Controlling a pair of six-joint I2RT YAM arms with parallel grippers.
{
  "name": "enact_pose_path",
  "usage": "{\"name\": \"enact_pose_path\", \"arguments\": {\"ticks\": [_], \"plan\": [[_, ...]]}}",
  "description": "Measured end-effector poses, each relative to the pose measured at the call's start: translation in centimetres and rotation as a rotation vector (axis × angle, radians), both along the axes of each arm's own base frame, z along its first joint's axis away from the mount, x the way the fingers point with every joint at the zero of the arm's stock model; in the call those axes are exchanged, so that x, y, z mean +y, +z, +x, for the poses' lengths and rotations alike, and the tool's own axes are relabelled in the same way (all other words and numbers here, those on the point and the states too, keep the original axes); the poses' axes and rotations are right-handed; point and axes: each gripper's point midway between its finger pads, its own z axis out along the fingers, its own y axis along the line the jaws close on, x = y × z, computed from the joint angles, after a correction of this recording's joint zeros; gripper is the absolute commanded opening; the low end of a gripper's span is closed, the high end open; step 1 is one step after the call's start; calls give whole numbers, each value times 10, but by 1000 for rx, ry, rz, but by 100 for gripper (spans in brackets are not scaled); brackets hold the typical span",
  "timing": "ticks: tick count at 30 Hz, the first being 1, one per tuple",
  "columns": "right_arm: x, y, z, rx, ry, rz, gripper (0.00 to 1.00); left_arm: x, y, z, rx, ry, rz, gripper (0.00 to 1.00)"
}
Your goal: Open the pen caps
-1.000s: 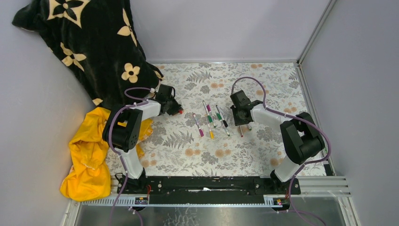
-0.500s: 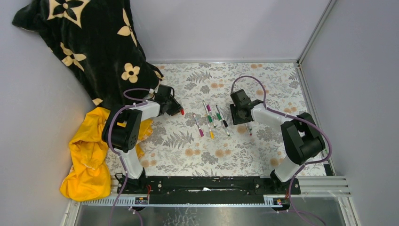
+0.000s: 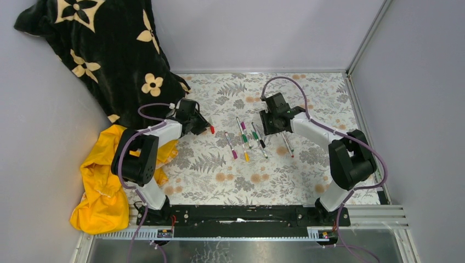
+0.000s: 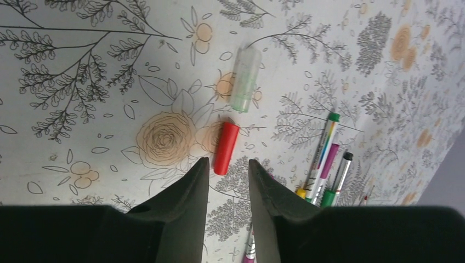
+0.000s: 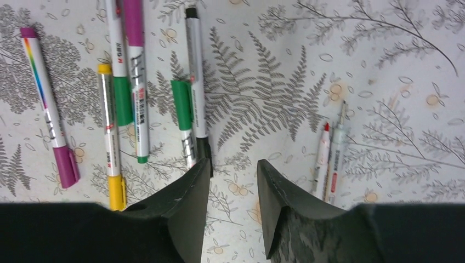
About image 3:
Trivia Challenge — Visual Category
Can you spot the black floral blanket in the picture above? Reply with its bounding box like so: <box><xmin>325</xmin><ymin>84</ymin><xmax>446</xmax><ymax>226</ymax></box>
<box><xmin>14</xmin><ymin>1</ymin><xmax>191</xmax><ymax>129</ymax></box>

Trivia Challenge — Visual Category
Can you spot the yellow cloth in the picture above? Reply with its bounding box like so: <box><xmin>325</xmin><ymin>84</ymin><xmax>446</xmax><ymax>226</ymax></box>
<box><xmin>70</xmin><ymin>124</ymin><xmax>179</xmax><ymax>236</ymax></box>

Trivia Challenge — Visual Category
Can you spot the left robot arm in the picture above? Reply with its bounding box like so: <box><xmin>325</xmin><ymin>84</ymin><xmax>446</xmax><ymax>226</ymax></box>
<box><xmin>111</xmin><ymin>98</ymin><xmax>211</xmax><ymax>225</ymax></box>

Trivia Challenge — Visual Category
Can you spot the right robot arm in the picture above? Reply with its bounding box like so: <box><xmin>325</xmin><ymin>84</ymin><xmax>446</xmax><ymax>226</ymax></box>
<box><xmin>259</xmin><ymin>93</ymin><xmax>377</xmax><ymax>226</ymax></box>

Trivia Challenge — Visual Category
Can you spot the floral tablecloth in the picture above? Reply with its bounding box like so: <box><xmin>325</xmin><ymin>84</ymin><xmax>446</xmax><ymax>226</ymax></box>
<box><xmin>161</xmin><ymin>73</ymin><xmax>358</xmax><ymax>205</ymax></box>

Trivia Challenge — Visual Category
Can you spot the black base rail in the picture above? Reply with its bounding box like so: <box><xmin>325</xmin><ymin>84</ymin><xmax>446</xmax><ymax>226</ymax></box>
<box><xmin>135</xmin><ymin>204</ymin><xmax>351</xmax><ymax>238</ymax></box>

